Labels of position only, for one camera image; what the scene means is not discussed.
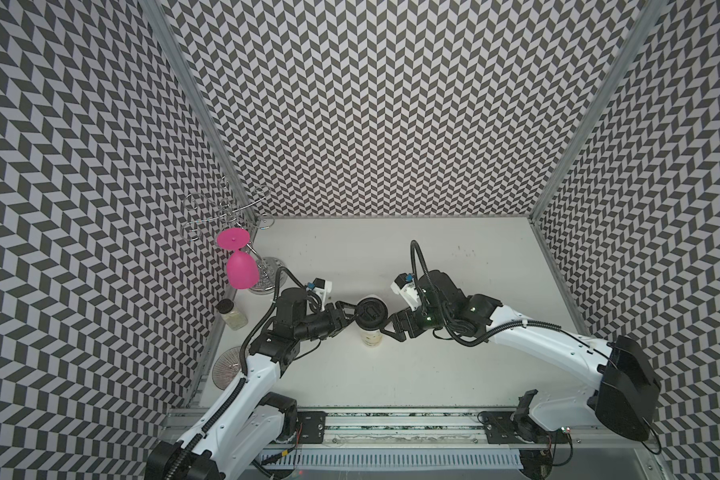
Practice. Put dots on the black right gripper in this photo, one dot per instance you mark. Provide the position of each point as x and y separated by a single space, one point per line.
400 318

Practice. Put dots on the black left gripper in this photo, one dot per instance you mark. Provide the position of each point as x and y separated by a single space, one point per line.
338 325

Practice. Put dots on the black plastic cup lid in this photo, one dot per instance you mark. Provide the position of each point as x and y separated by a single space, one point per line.
371 314

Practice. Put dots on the printed paper milk tea cup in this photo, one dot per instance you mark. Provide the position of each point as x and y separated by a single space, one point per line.
371 338

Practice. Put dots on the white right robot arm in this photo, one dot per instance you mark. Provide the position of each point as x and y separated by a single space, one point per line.
618 388

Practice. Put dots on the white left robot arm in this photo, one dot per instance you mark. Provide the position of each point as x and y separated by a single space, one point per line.
248 415

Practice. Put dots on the small black-capped spice jar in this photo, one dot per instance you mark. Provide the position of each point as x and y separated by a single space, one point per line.
231 315

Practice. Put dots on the pink plastic wine glass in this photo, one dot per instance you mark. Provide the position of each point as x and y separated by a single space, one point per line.
241 268

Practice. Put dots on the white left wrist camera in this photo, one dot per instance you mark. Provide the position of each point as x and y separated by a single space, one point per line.
322 289

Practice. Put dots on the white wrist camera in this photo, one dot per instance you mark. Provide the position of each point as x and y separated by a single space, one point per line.
404 286
322 289

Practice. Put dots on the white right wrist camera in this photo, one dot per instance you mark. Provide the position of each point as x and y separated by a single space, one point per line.
404 286

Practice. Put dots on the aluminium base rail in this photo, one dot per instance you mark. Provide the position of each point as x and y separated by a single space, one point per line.
364 441

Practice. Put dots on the chrome wire glass rack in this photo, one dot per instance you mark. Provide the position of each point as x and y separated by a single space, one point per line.
207 214

